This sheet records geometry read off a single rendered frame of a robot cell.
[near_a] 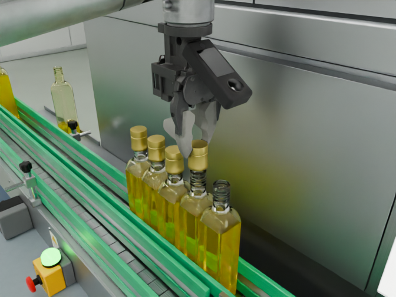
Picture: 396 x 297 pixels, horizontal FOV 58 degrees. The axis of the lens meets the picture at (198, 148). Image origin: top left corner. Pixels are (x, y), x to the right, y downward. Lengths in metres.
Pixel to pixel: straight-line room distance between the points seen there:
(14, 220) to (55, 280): 0.28
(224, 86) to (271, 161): 0.22
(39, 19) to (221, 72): 0.28
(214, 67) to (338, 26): 0.18
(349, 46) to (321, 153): 0.17
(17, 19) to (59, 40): 6.55
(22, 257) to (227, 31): 0.81
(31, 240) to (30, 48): 5.69
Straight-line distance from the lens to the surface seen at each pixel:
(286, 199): 0.68
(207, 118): 0.59
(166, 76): 0.55
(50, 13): 0.30
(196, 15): 0.51
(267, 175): 0.68
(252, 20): 0.63
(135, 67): 0.97
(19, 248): 1.15
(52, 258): 0.93
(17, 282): 1.05
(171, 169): 0.65
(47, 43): 6.77
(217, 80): 0.50
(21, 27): 0.30
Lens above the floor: 1.47
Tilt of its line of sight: 28 degrees down
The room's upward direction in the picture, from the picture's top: straight up
